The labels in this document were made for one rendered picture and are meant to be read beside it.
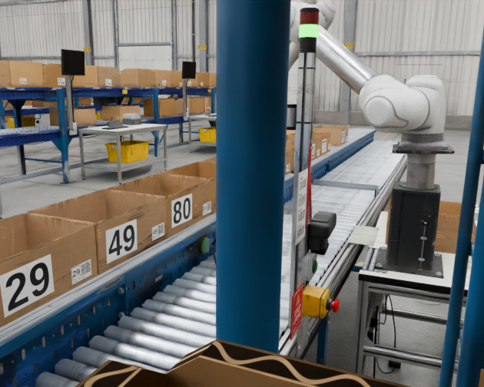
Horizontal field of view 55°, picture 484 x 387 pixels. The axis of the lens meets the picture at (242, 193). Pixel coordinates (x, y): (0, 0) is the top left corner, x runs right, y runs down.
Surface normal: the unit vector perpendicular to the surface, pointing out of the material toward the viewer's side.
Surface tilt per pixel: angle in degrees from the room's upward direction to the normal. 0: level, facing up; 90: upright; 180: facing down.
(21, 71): 89
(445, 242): 91
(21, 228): 90
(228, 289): 90
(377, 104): 99
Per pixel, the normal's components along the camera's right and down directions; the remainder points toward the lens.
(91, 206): 0.91, 0.10
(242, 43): -0.24, 0.22
